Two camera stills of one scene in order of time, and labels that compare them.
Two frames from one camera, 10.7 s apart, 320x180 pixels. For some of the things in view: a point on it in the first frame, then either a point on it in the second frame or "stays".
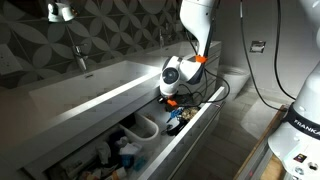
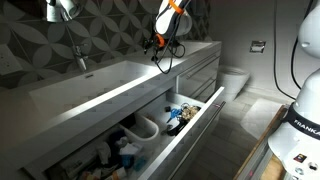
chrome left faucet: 81,58 stays
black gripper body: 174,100 to 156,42
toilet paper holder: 257,46 stays
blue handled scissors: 175,113 stays
